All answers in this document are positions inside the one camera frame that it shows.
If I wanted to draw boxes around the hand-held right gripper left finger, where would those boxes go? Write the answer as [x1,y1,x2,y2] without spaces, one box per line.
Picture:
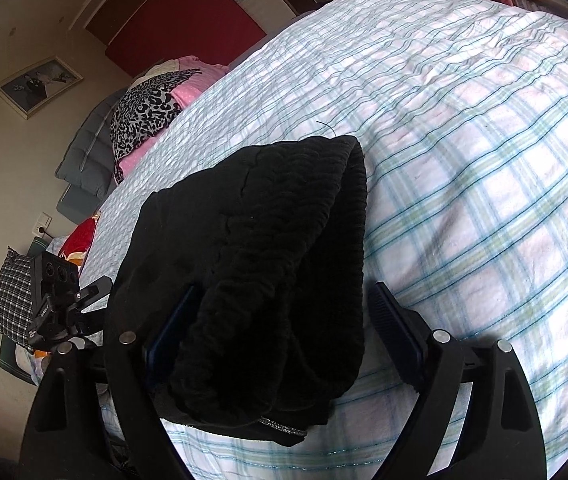
[19,285,200,480]

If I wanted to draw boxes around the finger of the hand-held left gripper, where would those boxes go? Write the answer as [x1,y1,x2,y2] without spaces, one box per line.
[76,276,113,311]

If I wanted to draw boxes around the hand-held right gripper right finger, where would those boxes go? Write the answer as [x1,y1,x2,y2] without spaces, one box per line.
[366,281,547,480]

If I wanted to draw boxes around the black pants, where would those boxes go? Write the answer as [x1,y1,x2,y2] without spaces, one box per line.
[104,135,369,448]

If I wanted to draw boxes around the red patterned cloth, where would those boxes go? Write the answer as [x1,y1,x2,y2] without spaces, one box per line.
[56,212,101,271]

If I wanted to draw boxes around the black white checked cushion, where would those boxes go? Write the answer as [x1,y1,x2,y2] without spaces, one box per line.
[0,246,37,341]

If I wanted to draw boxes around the grey quilted duvet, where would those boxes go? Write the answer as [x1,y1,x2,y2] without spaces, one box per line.
[55,92,130,221]

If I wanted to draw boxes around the leopard print pillow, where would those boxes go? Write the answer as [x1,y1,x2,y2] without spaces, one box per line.
[110,69,202,186]

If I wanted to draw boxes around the plaid bed sheet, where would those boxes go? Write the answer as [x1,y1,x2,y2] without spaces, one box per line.
[71,0,568,480]

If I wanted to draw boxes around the pink pillow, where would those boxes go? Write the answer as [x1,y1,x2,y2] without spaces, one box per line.
[114,55,230,186]

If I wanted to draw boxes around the cream pillow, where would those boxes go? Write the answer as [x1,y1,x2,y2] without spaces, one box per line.
[131,60,181,83]

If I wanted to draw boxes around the red headboard panel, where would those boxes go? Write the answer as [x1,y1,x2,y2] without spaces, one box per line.
[86,0,270,78]

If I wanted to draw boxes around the white wall socket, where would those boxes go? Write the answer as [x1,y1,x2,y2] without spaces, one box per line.
[31,212,54,236]

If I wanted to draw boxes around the framed wall picture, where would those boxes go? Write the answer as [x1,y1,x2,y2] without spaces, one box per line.
[0,57,85,121]

